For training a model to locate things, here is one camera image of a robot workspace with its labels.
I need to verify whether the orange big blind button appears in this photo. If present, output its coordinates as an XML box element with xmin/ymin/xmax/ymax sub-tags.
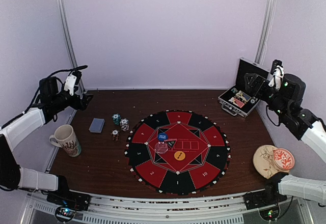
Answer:
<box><xmin>174</xmin><ymin>151</ymin><xmax>186</xmax><ymax>161</ymax></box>

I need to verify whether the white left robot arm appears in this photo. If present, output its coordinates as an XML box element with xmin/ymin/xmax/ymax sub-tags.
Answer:
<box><xmin>1</xmin><ymin>73</ymin><xmax>93</xmax><ymax>206</ymax></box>

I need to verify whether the right aluminium frame post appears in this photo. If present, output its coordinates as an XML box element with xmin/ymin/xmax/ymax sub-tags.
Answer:
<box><xmin>254</xmin><ymin>0</ymin><xmax>276</xmax><ymax>64</ymax></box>

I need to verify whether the red black poker chip stack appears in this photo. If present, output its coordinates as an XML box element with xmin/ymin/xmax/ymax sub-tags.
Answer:
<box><xmin>111</xmin><ymin>130</ymin><xmax>120</xmax><ymax>141</ymax></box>

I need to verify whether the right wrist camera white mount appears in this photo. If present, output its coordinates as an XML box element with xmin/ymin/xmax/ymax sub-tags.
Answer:
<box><xmin>268</xmin><ymin>60</ymin><xmax>284</xmax><ymax>91</ymax></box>

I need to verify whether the clear round dealer button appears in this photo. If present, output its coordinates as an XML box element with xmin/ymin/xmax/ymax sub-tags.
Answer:
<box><xmin>154</xmin><ymin>142</ymin><xmax>169</xmax><ymax>154</ymax></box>

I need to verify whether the white floral ceramic mug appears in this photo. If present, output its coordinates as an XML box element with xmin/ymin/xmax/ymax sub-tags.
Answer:
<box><xmin>49</xmin><ymin>124</ymin><xmax>82</xmax><ymax>157</ymax></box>

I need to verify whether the cream floral plate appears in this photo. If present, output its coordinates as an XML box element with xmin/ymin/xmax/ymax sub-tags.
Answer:
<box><xmin>253</xmin><ymin>145</ymin><xmax>280</xmax><ymax>179</ymax></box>

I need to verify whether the blue cream poker chip stack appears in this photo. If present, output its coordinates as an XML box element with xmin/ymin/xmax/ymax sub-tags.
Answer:
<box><xmin>120</xmin><ymin>118</ymin><xmax>129</xmax><ymax>131</ymax></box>

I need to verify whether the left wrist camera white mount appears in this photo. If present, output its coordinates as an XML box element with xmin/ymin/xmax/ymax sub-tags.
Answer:
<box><xmin>64</xmin><ymin>71</ymin><xmax>82</xmax><ymax>96</ymax></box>

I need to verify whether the aluminium frame post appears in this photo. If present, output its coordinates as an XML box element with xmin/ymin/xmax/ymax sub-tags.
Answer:
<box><xmin>254</xmin><ymin>0</ymin><xmax>276</xmax><ymax>64</ymax></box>
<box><xmin>56</xmin><ymin>0</ymin><xmax>77</xmax><ymax>68</ymax></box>

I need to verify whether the left aluminium frame post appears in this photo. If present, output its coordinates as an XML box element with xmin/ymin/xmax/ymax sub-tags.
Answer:
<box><xmin>56</xmin><ymin>0</ymin><xmax>77</xmax><ymax>68</ymax></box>

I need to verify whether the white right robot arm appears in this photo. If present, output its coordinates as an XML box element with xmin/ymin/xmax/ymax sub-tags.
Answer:
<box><xmin>244</xmin><ymin>73</ymin><xmax>325</xmax><ymax>206</ymax></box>

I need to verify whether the aluminium poker case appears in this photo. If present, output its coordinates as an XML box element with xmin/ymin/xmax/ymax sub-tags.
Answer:
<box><xmin>218</xmin><ymin>58</ymin><xmax>269</xmax><ymax>118</ymax></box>

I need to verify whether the blue small blind button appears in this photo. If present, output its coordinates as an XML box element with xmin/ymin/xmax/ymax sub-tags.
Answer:
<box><xmin>157</xmin><ymin>133</ymin><xmax>169</xmax><ymax>142</ymax></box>

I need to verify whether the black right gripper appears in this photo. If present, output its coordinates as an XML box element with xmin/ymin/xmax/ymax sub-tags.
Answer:
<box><xmin>244</xmin><ymin>73</ymin><xmax>289</xmax><ymax>120</ymax></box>

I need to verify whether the green poker chip stack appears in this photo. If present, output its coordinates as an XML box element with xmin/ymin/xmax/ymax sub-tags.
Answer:
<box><xmin>112</xmin><ymin>114</ymin><xmax>121</xmax><ymax>125</ymax></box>

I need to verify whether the black triangular all-in marker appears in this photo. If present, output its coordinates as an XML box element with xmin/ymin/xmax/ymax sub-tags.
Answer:
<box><xmin>164</xmin><ymin>138</ymin><xmax>177</xmax><ymax>149</ymax></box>

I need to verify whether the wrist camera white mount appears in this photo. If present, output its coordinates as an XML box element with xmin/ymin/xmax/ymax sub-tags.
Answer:
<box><xmin>268</xmin><ymin>60</ymin><xmax>284</xmax><ymax>91</ymax></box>
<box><xmin>64</xmin><ymin>71</ymin><xmax>82</xmax><ymax>96</ymax></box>

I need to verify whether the orange patterned small plate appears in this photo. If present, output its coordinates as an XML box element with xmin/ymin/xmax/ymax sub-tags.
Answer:
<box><xmin>273</xmin><ymin>148</ymin><xmax>295</xmax><ymax>171</ymax></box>

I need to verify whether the round red black poker mat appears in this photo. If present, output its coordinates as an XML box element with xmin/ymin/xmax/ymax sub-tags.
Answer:
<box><xmin>124</xmin><ymin>110</ymin><xmax>231</xmax><ymax>195</ymax></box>

